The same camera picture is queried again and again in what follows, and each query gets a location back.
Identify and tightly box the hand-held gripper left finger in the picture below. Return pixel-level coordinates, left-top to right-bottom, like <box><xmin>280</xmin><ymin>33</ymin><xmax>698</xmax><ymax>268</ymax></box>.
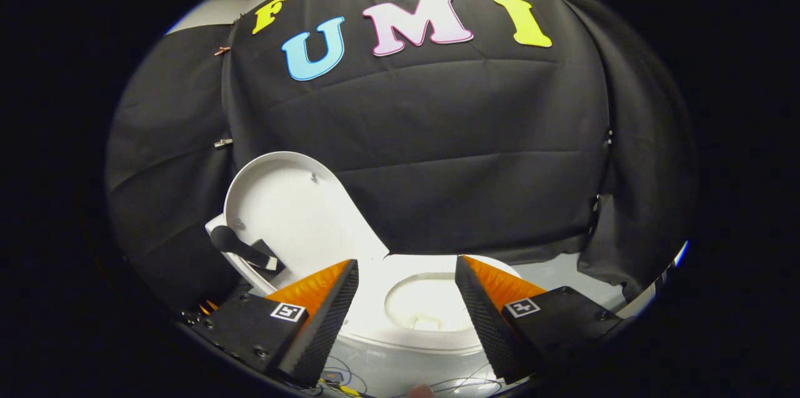
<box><xmin>187</xmin><ymin>259</ymin><xmax>360</xmax><ymax>388</ymax></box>

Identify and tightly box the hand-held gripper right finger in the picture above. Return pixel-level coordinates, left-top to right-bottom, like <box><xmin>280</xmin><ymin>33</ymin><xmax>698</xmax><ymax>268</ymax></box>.
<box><xmin>454</xmin><ymin>254</ymin><xmax>626</xmax><ymax>385</ymax></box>

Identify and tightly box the white toilet lid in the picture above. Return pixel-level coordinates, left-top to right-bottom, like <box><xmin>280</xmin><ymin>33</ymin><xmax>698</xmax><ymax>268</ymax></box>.
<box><xmin>223</xmin><ymin>151</ymin><xmax>390</xmax><ymax>296</ymax></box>

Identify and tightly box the black lid lifting handle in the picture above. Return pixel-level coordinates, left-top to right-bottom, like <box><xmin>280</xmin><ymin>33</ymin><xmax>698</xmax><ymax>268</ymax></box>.
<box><xmin>210</xmin><ymin>225</ymin><xmax>287</xmax><ymax>274</ymax></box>

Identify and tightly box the white toilet seat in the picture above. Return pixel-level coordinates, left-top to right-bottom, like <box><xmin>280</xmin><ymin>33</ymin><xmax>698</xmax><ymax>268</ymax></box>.
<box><xmin>341</xmin><ymin>254</ymin><xmax>523</xmax><ymax>352</ymax></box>

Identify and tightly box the white ceramic toilet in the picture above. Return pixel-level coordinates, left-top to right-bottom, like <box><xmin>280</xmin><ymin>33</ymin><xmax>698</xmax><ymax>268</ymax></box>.
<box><xmin>205</xmin><ymin>216</ymin><xmax>526</xmax><ymax>396</ymax></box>

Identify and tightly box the black backdrop cloth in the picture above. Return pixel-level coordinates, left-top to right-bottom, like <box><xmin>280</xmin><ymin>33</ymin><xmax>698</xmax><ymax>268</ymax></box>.
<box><xmin>105</xmin><ymin>0</ymin><xmax>698</xmax><ymax>319</ymax></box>

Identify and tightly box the floor cable bundle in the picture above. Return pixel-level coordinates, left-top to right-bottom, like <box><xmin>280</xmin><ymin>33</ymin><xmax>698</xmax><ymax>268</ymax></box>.
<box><xmin>316</xmin><ymin>357</ymin><xmax>501</xmax><ymax>397</ymax></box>

